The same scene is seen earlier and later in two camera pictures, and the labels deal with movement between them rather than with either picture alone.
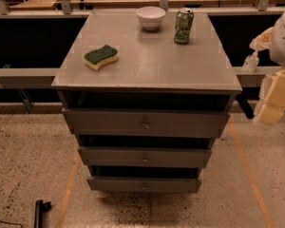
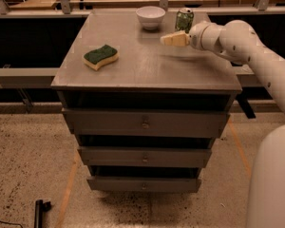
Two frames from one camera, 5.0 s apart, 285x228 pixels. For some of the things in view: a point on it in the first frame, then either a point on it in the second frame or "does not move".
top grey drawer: [146, 123] does not move
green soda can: [183, 24] does not move
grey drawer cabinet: [143, 94] does not move
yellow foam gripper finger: [275, 97] to [203, 35]
